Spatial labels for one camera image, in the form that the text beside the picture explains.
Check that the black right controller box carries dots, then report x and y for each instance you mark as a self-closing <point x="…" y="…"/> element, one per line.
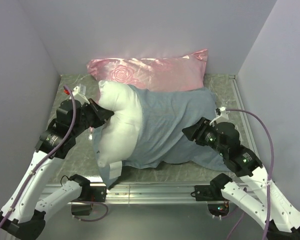
<point x="219" y="209"/>

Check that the black controller box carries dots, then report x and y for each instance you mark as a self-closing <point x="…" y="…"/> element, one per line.
<point x="78" y="210"/>
<point x="219" y="209"/>

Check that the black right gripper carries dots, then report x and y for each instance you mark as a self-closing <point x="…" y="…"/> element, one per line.
<point x="196" y="131"/>

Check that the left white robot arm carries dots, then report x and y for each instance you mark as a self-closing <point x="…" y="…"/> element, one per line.
<point x="24" y="216"/>

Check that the blue-grey pillowcase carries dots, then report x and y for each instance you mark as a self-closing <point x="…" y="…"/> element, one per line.
<point x="160" y="139"/>

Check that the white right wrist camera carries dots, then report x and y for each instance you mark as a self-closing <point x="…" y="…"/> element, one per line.
<point x="221" y="116"/>

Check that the white pillow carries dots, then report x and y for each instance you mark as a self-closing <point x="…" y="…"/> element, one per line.
<point x="120" y="133"/>

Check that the aluminium front frame rail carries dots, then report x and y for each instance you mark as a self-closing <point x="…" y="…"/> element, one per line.
<point x="148" y="193"/>

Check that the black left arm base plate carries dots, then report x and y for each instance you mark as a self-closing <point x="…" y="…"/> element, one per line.
<point x="97" y="193"/>

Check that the black left controller box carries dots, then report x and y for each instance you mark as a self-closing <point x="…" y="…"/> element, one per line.
<point x="78" y="210"/>

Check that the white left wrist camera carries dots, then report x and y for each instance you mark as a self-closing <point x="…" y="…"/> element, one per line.
<point x="79" y="94"/>

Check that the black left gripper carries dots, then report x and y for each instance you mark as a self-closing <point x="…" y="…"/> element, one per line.
<point x="102" y="115"/>

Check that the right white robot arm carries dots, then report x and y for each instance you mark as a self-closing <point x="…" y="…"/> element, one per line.
<point x="268" y="207"/>

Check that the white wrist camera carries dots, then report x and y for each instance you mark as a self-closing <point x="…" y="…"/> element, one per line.
<point x="79" y="94"/>
<point x="221" y="116"/>

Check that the pink rose satin pillow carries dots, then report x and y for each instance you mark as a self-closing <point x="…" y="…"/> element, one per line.
<point x="175" y="74"/>

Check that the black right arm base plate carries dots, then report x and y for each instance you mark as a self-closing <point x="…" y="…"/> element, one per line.
<point x="206" y="193"/>

